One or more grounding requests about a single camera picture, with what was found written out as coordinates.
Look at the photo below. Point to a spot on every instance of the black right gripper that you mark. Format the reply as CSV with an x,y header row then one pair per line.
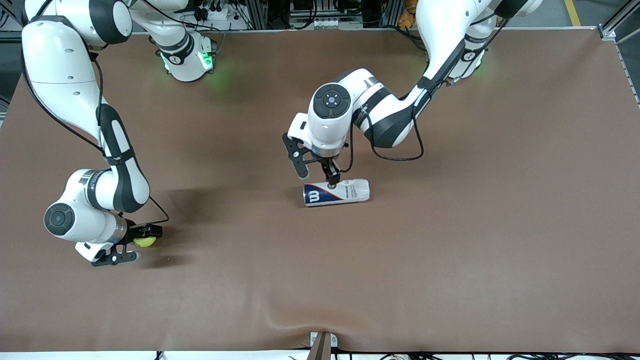
x,y
133,231

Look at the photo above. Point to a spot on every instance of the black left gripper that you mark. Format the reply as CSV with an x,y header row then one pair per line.
x,y
330,169

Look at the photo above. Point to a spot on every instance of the Roland Garros print tennis ball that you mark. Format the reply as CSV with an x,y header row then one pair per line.
x,y
146,243

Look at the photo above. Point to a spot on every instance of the clear Wilson tennis ball can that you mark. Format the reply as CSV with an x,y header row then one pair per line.
x,y
345,192

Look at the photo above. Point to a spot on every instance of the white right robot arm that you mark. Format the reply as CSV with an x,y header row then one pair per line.
x,y
60,75

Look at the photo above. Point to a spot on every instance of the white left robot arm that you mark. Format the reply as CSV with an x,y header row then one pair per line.
x,y
330,125

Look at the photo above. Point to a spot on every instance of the brown table mat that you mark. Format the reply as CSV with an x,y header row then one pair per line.
x,y
450,250

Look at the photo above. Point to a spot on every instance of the white terminal block row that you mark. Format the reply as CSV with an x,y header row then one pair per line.
x,y
330,23

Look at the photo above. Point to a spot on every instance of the orange bag pile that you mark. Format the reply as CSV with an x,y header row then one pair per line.
x,y
407,20

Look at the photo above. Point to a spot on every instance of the white power strip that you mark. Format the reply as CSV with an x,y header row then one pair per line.
x,y
220,14

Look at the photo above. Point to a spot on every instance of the aluminium frame upright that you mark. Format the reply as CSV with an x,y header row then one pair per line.
x,y
392,14
257,15

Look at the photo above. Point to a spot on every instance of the metal table clamp bracket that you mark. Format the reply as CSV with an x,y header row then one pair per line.
x,y
322,347

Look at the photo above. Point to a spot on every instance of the aluminium frame profile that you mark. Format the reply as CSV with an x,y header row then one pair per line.
x,y
10,36

